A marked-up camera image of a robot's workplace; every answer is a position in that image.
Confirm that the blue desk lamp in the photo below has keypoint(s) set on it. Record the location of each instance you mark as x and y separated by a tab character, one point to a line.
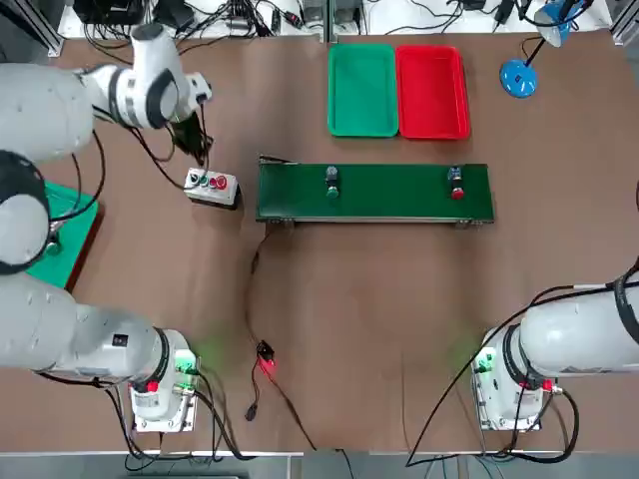
519	80

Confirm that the black inline switch module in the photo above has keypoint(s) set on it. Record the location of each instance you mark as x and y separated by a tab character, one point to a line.
266	354

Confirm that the green belt conveyor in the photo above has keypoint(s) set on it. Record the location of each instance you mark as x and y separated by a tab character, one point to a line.
389	194

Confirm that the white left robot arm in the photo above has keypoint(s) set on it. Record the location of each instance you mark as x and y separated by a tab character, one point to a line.
40	110

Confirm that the black dock box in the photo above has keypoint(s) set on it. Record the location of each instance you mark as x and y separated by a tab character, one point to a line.
110	10

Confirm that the aluminium frame post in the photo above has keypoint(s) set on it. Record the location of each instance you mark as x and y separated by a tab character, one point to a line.
329	20
626	22
47	30

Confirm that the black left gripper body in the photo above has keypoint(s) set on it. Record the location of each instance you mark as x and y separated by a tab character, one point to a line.
187	132

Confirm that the red plastic tray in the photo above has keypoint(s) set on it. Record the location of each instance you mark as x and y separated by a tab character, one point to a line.
432	90

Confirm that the grey push button control box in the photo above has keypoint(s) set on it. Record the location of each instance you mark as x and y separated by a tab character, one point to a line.
209	189

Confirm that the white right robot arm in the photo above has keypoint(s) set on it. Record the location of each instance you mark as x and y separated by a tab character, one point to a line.
574	334

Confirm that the green plastic tray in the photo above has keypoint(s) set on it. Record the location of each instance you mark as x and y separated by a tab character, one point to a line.
75	224
362	90

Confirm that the black power adapter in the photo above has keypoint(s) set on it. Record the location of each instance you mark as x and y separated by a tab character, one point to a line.
474	4
504	11

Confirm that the red-capped push button switch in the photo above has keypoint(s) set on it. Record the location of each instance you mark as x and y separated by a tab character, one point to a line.
456	187

